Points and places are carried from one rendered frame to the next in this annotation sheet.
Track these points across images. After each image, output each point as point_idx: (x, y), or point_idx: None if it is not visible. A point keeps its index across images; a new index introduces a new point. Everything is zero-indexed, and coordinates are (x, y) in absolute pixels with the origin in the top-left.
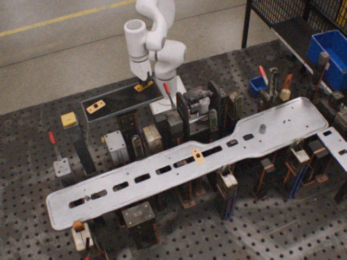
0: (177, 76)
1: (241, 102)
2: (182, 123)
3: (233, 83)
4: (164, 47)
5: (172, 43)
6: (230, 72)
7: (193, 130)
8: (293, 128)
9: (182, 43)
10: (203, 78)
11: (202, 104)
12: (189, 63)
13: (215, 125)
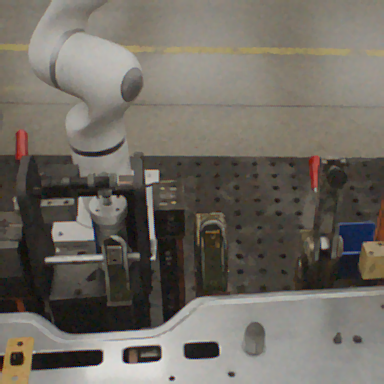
0: (154, 170)
1: (216, 239)
2: (18, 253)
3: (298, 228)
4: (76, 50)
5: (100, 44)
6: (300, 201)
7: (68, 291)
8: (359, 366)
9: (130, 54)
10: (227, 198)
11: (96, 215)
12: (212, 159)
13: (123, 291)
